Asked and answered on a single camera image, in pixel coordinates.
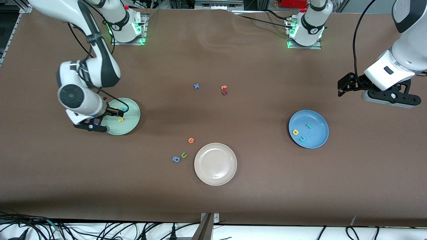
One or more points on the aluminium beam under table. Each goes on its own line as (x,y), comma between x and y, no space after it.
(204,230)

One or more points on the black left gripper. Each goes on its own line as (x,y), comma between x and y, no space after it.
(357,83)

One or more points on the silver table edge bracket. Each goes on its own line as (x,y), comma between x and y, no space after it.
(216,218)

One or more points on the blue plate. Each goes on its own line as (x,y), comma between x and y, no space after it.
(317,133)

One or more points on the green foam letter u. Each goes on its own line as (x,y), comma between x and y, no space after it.
(182,155)

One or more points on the red box behind table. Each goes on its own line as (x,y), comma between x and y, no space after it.
(293,3)

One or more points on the blue foam letter a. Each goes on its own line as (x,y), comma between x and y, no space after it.
(174,160)

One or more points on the grey device behind table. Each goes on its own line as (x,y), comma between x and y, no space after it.
(218,4)

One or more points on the brown table cover sheet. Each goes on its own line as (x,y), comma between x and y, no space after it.
(66,173)

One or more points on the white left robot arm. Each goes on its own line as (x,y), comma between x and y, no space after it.
(400,63)

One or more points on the small white paper tag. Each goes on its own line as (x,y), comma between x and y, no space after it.
(353,220)

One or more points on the light green plate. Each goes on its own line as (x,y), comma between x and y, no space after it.
(130,125)

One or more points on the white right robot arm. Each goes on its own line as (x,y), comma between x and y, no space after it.
(86,103)

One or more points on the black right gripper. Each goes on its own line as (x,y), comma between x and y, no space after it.
(110,111)

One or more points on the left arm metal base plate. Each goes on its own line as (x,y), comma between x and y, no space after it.
(305,47)

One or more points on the beige plate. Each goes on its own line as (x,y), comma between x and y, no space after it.
(215,164)

